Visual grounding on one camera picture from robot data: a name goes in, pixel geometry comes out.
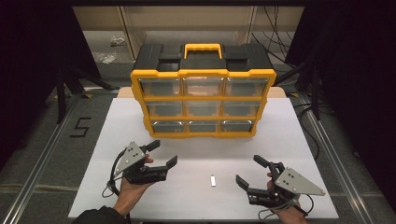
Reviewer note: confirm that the small white rectangular block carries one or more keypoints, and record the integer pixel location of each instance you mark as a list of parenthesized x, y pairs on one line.
[(213, 180)]

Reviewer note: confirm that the single clear plastic drawer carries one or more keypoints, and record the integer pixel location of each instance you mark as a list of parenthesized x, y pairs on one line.
[(168, 126)]

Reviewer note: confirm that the aluminium floor rail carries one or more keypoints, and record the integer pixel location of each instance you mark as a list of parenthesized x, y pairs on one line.
[(39, 169), (339, 169)]

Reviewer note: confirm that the large clear plastic bag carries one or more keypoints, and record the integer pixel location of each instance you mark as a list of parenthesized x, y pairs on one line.
[(106, 58)]

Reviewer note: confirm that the black curtain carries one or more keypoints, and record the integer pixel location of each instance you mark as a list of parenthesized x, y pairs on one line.
[(31, 62), (358, 62)]

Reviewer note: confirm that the beige shelf unit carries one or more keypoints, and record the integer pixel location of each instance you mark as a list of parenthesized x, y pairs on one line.
[(186, 18)]

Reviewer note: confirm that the set of clear cabinet drawers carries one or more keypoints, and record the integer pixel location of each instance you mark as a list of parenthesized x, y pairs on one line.
[(202, 107)]

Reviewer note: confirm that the person's right hand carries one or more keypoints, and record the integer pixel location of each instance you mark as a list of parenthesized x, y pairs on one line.
[(291, 216)]

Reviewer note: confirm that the yellow black organizer cabinet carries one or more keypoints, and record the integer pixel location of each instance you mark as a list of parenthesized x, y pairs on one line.
[(202, 63)]

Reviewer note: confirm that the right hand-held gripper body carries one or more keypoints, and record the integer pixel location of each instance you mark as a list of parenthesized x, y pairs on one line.
[(295, 183)]

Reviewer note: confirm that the person's left hand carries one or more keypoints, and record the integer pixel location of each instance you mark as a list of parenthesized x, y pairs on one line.
[(130, 194)]

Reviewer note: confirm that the black metal stand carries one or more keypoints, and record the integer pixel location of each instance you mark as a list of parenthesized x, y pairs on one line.
[(61, 93), (316, 93)]

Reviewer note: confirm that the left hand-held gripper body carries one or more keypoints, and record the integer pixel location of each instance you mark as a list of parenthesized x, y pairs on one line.
[(130, 158)]

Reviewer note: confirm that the small clear plastic bag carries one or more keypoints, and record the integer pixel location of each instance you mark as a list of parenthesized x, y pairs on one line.
[(117, 40)]

